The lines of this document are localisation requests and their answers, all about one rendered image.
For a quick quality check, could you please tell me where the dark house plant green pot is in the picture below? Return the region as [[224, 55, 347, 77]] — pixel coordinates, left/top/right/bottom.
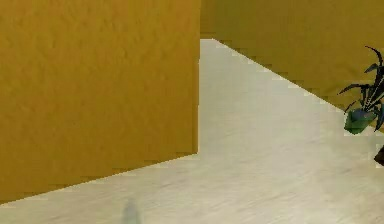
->
[[337, 45, 384, 136]]

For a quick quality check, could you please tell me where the dark brown furniture corner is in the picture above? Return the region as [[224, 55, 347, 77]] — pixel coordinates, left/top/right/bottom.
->
[[373, 145, 384, 167]]

